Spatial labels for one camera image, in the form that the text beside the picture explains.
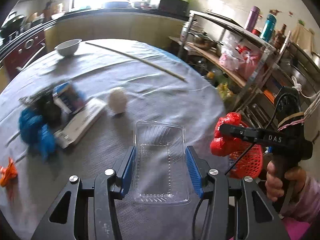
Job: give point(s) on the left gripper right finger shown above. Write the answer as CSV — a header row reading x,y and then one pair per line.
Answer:
x,y
198,169

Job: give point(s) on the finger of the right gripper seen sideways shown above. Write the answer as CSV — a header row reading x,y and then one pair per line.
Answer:
x,y
244,133

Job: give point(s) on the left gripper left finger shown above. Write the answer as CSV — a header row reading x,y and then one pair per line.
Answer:
x,y
123,169

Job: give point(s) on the red plastic bag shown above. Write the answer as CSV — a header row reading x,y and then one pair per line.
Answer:
x,y
224,145

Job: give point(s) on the clear plastic tray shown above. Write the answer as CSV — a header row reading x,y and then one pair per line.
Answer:
x,y
160,176

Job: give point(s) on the white paper ball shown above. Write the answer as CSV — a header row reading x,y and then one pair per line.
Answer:
x,y
117,100

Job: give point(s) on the blue plastic bag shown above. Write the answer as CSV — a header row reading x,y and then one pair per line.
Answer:
x,y
36,133

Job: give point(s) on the orange wrapper scrap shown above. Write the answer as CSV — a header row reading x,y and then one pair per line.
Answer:
x,y
8,173

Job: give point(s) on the black plastic bag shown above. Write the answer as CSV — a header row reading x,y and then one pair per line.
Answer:
x,y
42,103

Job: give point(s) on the red plastic trash basket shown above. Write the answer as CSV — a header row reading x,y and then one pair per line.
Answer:
x,y
250,165

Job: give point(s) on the right hand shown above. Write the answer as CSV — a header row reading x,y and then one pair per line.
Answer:
x,y
274,186

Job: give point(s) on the metal storage rack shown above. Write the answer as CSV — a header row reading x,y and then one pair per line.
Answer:
x,y
282,64

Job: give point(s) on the long white medicine box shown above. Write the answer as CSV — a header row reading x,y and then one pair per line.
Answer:
x,y
72,133

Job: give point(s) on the pink white plastic bag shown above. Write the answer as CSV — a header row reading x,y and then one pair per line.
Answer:
x,y
239,55

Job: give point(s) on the grey tablecloth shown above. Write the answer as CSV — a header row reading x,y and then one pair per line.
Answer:
x,y
137,82

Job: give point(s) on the blue white small box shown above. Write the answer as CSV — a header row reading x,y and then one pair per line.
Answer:
x,y
68,98

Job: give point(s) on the steel cooking pot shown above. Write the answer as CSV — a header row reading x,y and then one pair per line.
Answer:
x,y
203,41

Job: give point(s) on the teal thermos bottle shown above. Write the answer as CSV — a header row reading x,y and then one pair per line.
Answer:
x,y
268,28

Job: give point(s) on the purple thermos bottle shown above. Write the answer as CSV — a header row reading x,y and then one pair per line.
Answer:
x,y
252,18

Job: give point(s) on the long wooden stick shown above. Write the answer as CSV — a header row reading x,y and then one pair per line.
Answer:
x,y
141,60

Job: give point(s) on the white ceramic bowl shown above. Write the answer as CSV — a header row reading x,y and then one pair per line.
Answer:
x,y
68,48

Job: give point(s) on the black microwave oven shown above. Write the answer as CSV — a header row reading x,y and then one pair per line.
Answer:
x,y
176,7

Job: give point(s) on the dark red oven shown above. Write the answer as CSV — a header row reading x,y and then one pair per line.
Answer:
x,y
25,53

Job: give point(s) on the black wok with lid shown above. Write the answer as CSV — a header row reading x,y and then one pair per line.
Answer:
x,y
12,26

